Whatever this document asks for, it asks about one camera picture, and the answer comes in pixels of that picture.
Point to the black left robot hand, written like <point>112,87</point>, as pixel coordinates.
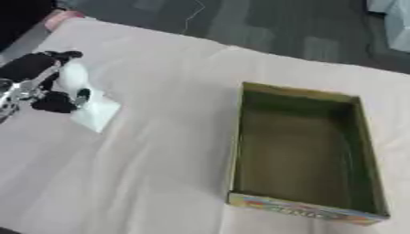
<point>26,65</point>

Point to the white plastic packet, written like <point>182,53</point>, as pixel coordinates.
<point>93,109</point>

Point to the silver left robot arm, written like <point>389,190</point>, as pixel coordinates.
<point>6,102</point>

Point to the open green-lined cardboard box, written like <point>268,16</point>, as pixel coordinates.
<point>304,152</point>

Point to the person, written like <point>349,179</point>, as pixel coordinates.
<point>32,13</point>

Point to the white object on floor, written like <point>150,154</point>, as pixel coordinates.
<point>394,24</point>

